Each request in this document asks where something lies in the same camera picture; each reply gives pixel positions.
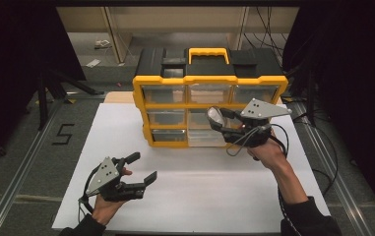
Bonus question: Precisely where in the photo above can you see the grid of clear organizer drawers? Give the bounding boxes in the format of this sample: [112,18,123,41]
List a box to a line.
[141,84,280,144]

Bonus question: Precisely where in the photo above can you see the flat white paper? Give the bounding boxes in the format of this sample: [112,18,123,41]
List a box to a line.
[85,58,102,69]

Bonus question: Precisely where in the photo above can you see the grey looped gripper cable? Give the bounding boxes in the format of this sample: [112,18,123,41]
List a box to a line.
[225,125,272,158]

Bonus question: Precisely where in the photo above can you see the person's left hand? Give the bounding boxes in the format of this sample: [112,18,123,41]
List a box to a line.
[91,167,133,226]

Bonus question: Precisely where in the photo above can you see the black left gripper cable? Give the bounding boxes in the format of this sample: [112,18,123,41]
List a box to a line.
[77,164,101,223]

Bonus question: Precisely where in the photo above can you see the clear plastic drawer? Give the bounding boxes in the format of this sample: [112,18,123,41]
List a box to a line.
[186,128,229,148]

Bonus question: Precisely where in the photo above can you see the person's right hand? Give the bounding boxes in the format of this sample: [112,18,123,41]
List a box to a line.
[246,129,290,172]

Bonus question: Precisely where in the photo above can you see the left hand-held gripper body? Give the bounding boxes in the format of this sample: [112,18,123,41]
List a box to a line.
[85,155,147,203]

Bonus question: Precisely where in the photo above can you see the black metal stand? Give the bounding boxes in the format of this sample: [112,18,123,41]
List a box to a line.
[36,69,106,133]
[305,69,318,128]

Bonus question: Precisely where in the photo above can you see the crumpled white paper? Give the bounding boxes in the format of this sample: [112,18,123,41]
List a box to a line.
[93,38,113,50]

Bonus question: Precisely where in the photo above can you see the aluminium floor rail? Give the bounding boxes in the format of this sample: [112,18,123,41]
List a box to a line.
[292,100,375,236]
[0,97,63,236]

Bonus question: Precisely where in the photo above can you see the black curtain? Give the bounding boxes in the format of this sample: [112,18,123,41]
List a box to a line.
[0,0,87,173]
[281,0,375,215]

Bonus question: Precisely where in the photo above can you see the hanging black cables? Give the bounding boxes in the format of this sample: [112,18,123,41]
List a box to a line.
[243,7,290,61]

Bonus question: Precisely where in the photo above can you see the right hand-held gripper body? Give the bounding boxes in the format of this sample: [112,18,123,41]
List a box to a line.
[221,97,293,148]

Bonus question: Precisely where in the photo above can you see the black floor cable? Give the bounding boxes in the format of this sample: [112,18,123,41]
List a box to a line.
[292,112,340,199]

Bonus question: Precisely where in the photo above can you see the yellow black organizer case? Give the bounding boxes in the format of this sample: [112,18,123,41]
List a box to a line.
[132,47,289,149]

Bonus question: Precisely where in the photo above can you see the wooden furniture panel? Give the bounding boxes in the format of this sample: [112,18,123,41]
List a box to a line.
[225,7,252,51]
[100,7,134,65]

